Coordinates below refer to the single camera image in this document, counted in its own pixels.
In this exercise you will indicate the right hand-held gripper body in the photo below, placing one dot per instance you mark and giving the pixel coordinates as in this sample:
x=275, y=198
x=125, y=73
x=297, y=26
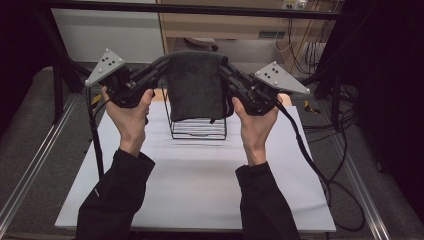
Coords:
x=263, y=88

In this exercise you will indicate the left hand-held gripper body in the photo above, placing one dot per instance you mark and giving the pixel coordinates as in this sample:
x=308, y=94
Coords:
x=116, y=83

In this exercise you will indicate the dark grey towel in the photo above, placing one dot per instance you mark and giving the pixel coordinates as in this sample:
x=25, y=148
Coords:
x=196, y=85

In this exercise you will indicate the person's left hand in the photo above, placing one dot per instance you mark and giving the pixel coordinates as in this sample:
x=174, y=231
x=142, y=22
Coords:
x=131, y=123

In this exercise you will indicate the person's right hand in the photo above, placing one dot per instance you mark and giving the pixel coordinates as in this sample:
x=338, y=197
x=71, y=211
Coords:
x=255, y=133

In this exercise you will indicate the yellow black tape strip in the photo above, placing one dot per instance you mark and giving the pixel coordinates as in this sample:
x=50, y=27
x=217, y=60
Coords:
x=96, y=99
x=310, y=108

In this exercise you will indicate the light wooden desk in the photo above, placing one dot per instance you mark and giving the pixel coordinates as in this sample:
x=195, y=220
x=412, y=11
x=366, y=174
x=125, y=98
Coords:
x=240, y=28

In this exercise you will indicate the office chair base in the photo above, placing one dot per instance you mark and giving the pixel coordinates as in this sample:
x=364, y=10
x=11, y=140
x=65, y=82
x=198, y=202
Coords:
x=201, y=41

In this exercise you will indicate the white cabinet panel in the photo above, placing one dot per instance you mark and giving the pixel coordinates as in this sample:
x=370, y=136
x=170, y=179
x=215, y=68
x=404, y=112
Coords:
x=106, y=36

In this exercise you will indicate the white power strip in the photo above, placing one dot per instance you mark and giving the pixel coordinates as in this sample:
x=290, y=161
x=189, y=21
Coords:
x=295, y=4

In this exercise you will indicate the white board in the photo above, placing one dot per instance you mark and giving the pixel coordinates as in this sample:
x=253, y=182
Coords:
x=200, y=186

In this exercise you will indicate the black curtain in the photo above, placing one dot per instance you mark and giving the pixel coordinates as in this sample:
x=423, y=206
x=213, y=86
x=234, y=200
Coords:
x=16, y=50
x=390, y=83

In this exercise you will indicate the black metal frame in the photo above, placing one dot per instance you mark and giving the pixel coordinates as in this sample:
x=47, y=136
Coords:
x=186, y=9

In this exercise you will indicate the aluminium rail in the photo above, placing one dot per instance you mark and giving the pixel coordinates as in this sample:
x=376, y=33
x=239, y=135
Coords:
x=361, y=186
x=36, y=156

